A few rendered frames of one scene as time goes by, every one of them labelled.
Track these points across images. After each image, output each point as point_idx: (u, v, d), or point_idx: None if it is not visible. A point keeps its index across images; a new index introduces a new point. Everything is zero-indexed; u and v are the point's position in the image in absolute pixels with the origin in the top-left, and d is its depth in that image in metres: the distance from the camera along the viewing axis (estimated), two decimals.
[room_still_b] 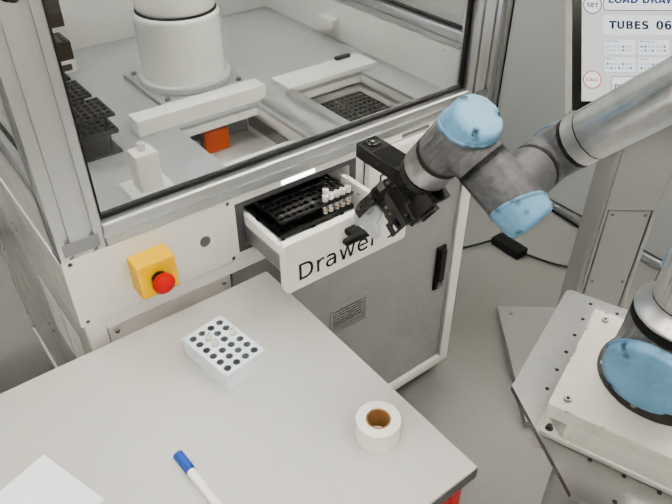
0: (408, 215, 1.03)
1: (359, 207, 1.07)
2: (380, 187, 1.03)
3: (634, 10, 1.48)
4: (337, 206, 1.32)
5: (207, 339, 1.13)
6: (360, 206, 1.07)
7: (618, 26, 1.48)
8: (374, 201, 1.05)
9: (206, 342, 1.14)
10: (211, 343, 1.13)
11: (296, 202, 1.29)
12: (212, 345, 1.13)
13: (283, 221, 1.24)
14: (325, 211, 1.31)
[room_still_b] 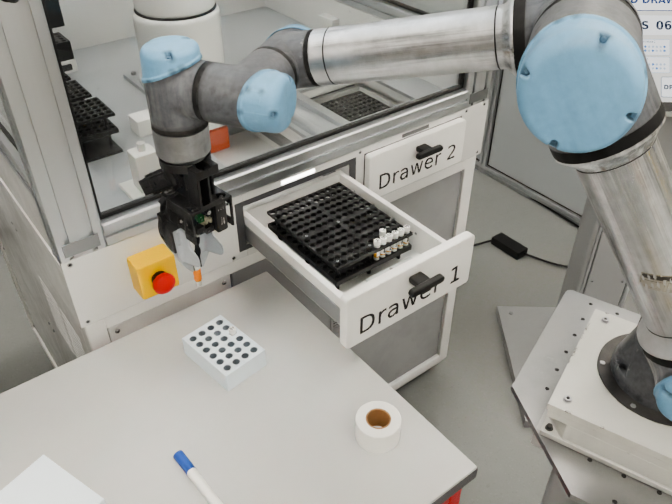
0: (199, 213, 0.93)
1: (162, 238, 0.97)
2: (161, 200, 0.94)
3: None
4: (395, 248, 1.21)
5: (195, 268, 1.04)
6: (163, 237, 0.97)
7: None
8: (167, 221, 0.95)
9: (194, 272, 1.04)
10: (377, 245, 1.18)
11: (351, 245, 1.18)
12: (378, 246, 1.18)
13: (340, 267, 1.13)
14: (382, 254, 1.20)
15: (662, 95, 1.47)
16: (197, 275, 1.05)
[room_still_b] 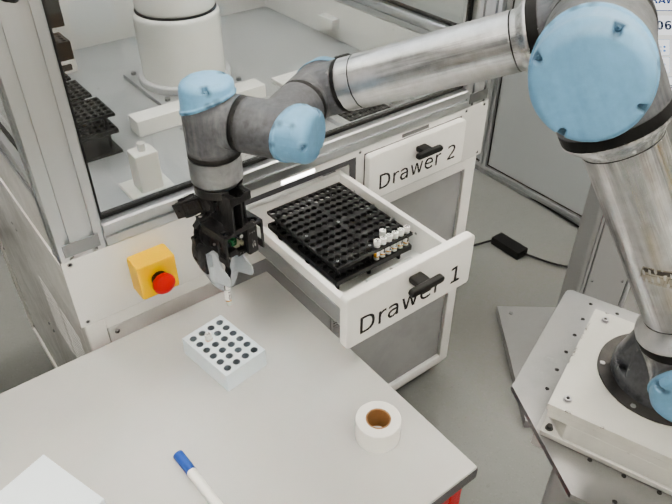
0: (232, 237, 0.97)
1: (196, 260, 1.02)
2: (195, 224, 0.99)
3: None
4: (395, 248, 1.21)
5: (207, 339, 1.13)
6: (196, 259, 1.02)
7: None
8: (200, 244, 1.00)
9: (206, 342, 1.14)
10: (377, 245, 1.18)
11: (351, 245, 1.18)
12: (378, 246, 1.18)
13: (340, 267, 1.13)
14: (382, 254, 1.20)
15: None
16: None
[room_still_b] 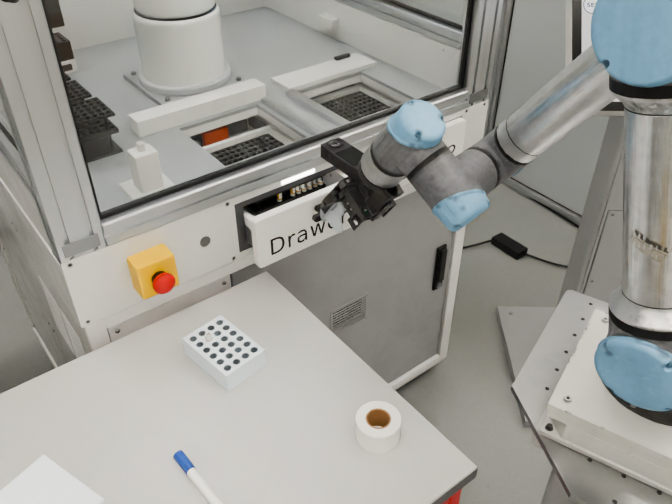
0: (367, 210, 1.12)
1: (323, 203, 1.16)
2: (341, 185, 1.12)
3: None
4: (310, 186, 1.38)
5: (207, 339, 1.13)
6: (324, 202, 1.16)
7: None
8: (336, 198, 1.14)
9: (206, 342, 1.14)
10: None
11: None
12: None
13: None
14: (298, 191, 1.37)
15: None
16: None
